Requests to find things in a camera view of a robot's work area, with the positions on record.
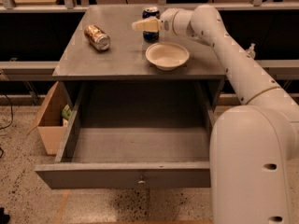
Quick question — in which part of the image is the blue pepsi can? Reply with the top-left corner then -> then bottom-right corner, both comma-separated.
142,7 -> 160,43

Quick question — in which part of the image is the grey cabinet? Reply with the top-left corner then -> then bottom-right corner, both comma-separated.
53,5 -> 224,105

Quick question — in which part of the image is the grey open top drawer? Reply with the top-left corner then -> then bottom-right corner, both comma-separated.
36,81 -> 214,189

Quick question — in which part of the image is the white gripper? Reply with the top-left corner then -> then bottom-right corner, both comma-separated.
132,8 -> 180,35

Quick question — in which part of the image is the gold brown soda can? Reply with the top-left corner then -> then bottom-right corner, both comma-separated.
84,24 -> 110,51

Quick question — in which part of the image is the clear sanitizer bottle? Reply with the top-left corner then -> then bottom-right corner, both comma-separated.
246,43 -> 256,59

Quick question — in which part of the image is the metal drawer knob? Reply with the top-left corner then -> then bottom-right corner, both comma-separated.
137,177 -> 146,185

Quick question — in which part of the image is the green bag in box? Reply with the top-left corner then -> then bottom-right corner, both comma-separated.
61,105 -> 72,120

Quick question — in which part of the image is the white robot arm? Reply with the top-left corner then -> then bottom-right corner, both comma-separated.
132,5 -> 299,224

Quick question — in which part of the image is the black cable on floor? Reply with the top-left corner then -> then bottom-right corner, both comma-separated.
0,93 -> 15,159

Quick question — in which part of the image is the cardboard box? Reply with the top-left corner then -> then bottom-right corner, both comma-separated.
27,81 -> 73,155

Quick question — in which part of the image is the white paper bowl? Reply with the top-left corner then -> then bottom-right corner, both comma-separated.
145,42 -> 190,71

